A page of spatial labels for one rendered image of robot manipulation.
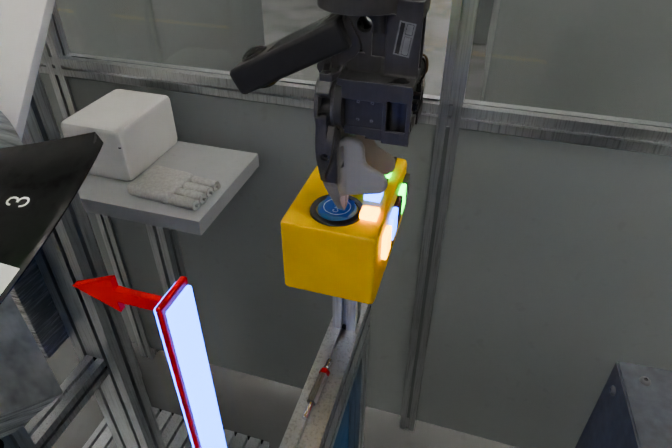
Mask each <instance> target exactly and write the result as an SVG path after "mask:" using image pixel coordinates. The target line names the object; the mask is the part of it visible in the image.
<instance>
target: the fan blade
mask: <svg viewBox="0 0 672 448"><path fill-rule="evenodd" d="M102 145H103V141H102V140H101V139H100V137H99V136H98V135H97V134H96V132H91V133H86V134H81V135H76V136H71V137H66V138H61V139H55V140H50V141H44V142H38V143H32V144H26V145H19V146H13V147H6V148H0V198H1V197H2V196H3V195H4V193H5V192H6V191H7V190H8V189H26V190H44V192H43V193H42V194H41V196H40V197H39V198H38V200H37V201H36V202H35V204H34V205H33V207H32V208H31V209H30V211H29V212H28V213H27V215H26V216H18V215H11V214H3V213H0V263H3V264H6V265H10V266H13V267H16V268H19V271H18V272H17V274H16V275H15V276H14V278H13V279H12V280H11V282H10V283H9V284H8V286H7V287H6V288H5V290H4V291H3V292H2V294H1V295H0V305H1V303H2V302H3V301H4V299H5V298H6V297H7V295H8V294H9V293H10V291H11V290H12V289H13V287H14V286H15V285H16V283H17V282H18V280H19V279H20V278H21V276H22V275H23V274H24V272H25V271H26V269H27V268H28V267H29V265H30V264H31V262H32V261H33V259H34V258H35V257H36V255H37V254H38V252H39V251H40V249H41V248H42V246H43V245H44V244H45V242H46V241H47V239H48V238H49V236H50V235H51V233H52V232H53V230H54V229H55V227H56V226H57V224H58V222H59V221H60V219H61V218H62V216H63V215H64V213H65V212H66V210H67V208H68V207H69V205H70V203H71V202H72V200H73V199H74V197H75V195H76V194H77V192H78V190H79V189H80V187H81V185H82V183H83V182H84V180H85V178H86V176H87V175H88V173H89V171H90V169H91V168H92V166H93V164H94V162H95V160H96V158H97V156H98V154H99V152H100V150H101V148H102Z"/></svg>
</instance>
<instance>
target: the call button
mask: <svg viewBox="0 0 672 448"><path fill-rule="evenodd" d="M317 211H318V214H319V215H320V216H321V217H322V218H324V219H327V220H330V221H344V220H348V219H350V218H352V217H354V216H355V214H356V212H357V207H356V205H355V201H353V200H349V199H348V203H347V206H346V208H345V210H339V209H338V208H337V207H336V205H335V204H334V202H333V200H332V199H331V197H330V196H327V198H326V199H325V200H323V201H322V202H321V203H320V204H319V205H318V208H317Z"/></svg>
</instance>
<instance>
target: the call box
mask: <svg viewBox="0 0 672 448"><path fill-rule="evenodd" d="M406 169H407V162H406V160H405V159H400V158H397V162H396V164H395V169H394V170H393V172H392V174H391V176H390V178H389V179H388V186H387V188H386V190H385V191H384V193H383V196H382V198H381V201H380V202H379V203H378V202H372V201H367V200H364V199H363V197H364V194H360V195H349V198H348V199H349V200H353V201H355V205H356V207H357V212H356V214H355V216H354V217H352V218H350V219H348V220H344V221H330V220H327V219H324V218H322V217H321V216H320V215H319V214H318V211H317V208H318V205H319V204H320V203H321V202H322V201H323V200H325V199H326V198H327V196H329V194H328V192H327V190H326V189H325V187H324V184H323V181H321V179H320V174H319V170H318V166H316V168H315V169H314V171H313V172H312V174H311V175H310V177H309V179H308V180H307V182H306V183H305V185H304V186H303V188H302V189H301V191H300V192H299V194H298V195H297V197H296V199H295V200H294V202H293V203H292V205H291V206H290V208H289V209H288V211H287V212H286V214H285V215H284V217H283V218H282V220H281V237H282V250H283V263H284V276H285V284H286V285H287V286H289V287H294V288H298V289H303V290H307V291H312V292H316V293H321V294H325V295H330V296H334V297H339V298H343V299H348V300H352V301H357V302H361V303H366V304H372V303H373V302H374V301H375V298H376V295H377V292H378V289H379V286H380V283H381V280H382V277H383V274H384V271H385V269H386V266H387V263H388V259H389V256H390V253H391V250H392V247H393V244H394V241H395V238H396V235H397V232H398V229H399V226H400V223H401V220H402V214H401V218H400V221H399V224H398V227H397V230H396V233H395V236H394V239H393V240H391V248H390V251H389V254H388V257H387V259H386V260H382V259H381V249H382V237H383V234H384V231H385V229H386V226H387V225H389V218H390V215H391V212H392V209H393V207H394V204H395V201H396V199H397V196H398V193H399V190H400V188H401V185H402V182H403V179H404V177H405V174H406ZM364 205H366V206H372V207H378V208H380V214H379V216H378V219H377V221H376V222H374V221H368V220H363V219H360V218H359V214H360V212H361V210H362V207H363V206H364Z"/></svg>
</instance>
